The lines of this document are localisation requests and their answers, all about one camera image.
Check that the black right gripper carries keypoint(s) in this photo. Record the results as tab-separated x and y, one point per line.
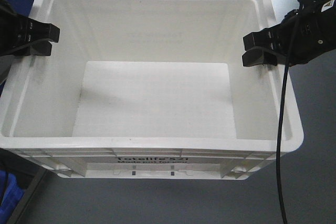
315	36

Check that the white plastic tote bin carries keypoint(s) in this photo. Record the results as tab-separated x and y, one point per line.
145	89

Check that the blue bin far left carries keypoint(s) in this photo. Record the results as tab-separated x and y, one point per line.
12	196

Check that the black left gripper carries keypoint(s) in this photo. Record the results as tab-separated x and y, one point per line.
13	29

